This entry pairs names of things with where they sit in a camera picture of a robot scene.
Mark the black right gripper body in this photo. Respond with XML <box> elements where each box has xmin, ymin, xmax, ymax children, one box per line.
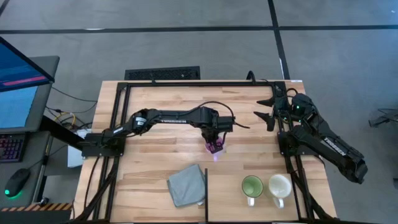
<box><xmin>272</xmin><ymin>95</ymin><xmax>295</xmax><ymax>124</ymax></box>

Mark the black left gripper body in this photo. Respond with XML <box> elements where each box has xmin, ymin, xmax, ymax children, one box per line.
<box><xmin>201</xmin><ymin>132</ymin><xmax>226</xmax><ymax>144</ymax></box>

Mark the pink plastic mug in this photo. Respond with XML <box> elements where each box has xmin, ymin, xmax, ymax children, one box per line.
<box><xmin>203</xmin><ymin>138</ymin><xmax>225</xmax><ymax>162</ymax></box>

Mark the green mug with white handle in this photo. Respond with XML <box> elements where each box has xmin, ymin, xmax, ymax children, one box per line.
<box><xmin>241</xmin><ymin>175</ymin><xmax>264</xmax><ymax>208</ymax></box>

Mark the white ceramic mug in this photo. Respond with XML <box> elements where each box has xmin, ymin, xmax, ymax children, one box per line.
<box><xmin>267</xmin><ymin>173</ymin><xmax>293</xmax><ymax>210</ymax></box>

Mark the grey knitted cloth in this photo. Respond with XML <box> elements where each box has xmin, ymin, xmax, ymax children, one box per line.
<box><xmin>167</xmin><ymin>164</ymin><xmax>206</xmax><ymax>208</ymax></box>

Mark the black perforated panel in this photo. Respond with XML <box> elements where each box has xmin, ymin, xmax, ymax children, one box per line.
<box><xmin>124</xmin><ymin>65</ymin><xmax>201</xmax><ymax>81</ymax></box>

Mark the grey stand leg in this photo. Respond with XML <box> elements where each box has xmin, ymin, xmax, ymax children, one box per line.
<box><xmin>369</xmin><ymin>108</ymin><xmax>398</xmax><ymax>128</ymax></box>

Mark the white box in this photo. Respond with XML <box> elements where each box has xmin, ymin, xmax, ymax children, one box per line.
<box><xmin>67</xmin><ymin>128</ymin><xmax>93</xmax><ymax>169</ymax></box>

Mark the black desk support bar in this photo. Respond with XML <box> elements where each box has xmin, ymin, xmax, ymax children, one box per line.
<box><xmin>40</xmin><ymin>114</ymin><xmax>91</xmax><ymax>150</ymax></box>

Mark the yellow black hazard strip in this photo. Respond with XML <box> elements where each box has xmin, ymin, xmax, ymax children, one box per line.
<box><xmin>0</xmin><ymin>202</ymin><xmax>73</xmax><ymax>213</ymax></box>

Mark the grey computer desk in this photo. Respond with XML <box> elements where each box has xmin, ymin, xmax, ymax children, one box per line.
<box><xmin>0</xmin><ymin>129</ymin><xmax>53</xmax><ymax>210</ymax></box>

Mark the grey framed monitor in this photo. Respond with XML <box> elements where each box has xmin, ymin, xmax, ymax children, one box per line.
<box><xmin>0</xmin><ymin>55</ymin><xmax>60</xmax><ymax>134</ymax></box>

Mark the black computer mouse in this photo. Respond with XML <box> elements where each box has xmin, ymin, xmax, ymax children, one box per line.
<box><xmin>3</xmin><ymin>168</ymin><xmax>31</xmax><ymax>199</ymax></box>

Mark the black backlit keyboard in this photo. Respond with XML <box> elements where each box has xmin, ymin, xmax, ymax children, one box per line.
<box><xmin>0</xmin><ymin>133</ymin><xmax>28</xmax><ymax>164</ymax></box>

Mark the black monitor blue screen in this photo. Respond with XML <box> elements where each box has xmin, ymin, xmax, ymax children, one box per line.
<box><xmin>0</xmin><ymin>36</ymin><xmax>56</xmax><ymax>93</ymax></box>

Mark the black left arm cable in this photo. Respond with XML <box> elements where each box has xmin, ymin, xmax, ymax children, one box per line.
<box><xmin>198</xmin><ymin>101</ymin><xmax>250</xmax><ymax>129</ymax></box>

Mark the yellow floor cable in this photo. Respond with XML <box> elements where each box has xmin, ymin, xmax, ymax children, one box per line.
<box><xmin>54</xmin><ymin>111</ymin><xmax>78</xmax><ymax>131</ymax></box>

